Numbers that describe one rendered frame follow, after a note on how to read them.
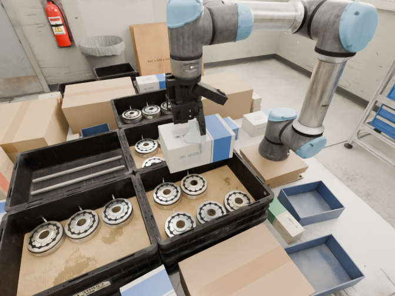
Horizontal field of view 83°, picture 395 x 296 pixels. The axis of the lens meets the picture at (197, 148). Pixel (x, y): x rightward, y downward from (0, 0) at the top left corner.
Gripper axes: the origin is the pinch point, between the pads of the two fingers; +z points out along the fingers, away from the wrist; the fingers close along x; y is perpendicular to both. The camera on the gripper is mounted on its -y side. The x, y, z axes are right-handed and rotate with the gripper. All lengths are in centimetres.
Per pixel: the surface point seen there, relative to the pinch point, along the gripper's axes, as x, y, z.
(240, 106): -58, -51, 32
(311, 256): 31, -32, 41
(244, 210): 18.2, -9.0, 17.8
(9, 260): 7, 58, 22
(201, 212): 10.2, 2.1, 24.6
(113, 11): -315, 3, 16
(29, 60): -312, 124, 64
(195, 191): 0.9, 0.8, 24.9
